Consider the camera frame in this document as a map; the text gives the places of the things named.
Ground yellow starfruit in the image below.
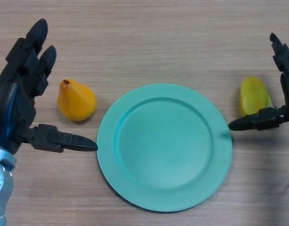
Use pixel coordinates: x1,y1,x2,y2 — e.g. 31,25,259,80
239,76,273,117

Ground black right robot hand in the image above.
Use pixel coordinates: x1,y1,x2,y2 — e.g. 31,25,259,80
228,32,289,131

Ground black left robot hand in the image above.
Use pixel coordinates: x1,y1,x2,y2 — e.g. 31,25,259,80
0,18,99,156

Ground green round plate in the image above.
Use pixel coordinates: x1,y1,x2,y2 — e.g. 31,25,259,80
96,82,233,214

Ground orange yellow pear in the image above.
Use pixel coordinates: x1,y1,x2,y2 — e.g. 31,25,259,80
56,78,97,122

